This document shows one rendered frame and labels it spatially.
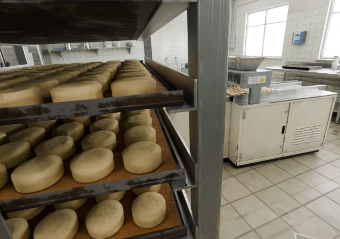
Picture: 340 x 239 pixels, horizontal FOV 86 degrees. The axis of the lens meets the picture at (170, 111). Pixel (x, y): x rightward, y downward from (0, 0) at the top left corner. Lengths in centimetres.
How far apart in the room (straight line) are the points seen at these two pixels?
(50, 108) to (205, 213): 20
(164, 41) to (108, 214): 621
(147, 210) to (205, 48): 22
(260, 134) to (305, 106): 63
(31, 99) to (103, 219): 18
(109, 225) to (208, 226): 13
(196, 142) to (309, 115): 260
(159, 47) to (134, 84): 613
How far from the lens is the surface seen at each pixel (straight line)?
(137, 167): 23
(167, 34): 644
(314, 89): 290
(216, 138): 20
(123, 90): 19
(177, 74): 22
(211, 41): 17
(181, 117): 202
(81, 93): 20
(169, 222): 30
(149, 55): 77
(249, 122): 220
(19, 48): 85
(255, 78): 207
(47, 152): 30
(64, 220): 32
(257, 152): 247
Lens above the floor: 145
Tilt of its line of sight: 19 degrees down
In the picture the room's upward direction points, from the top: 3 degrees counter-clockwise
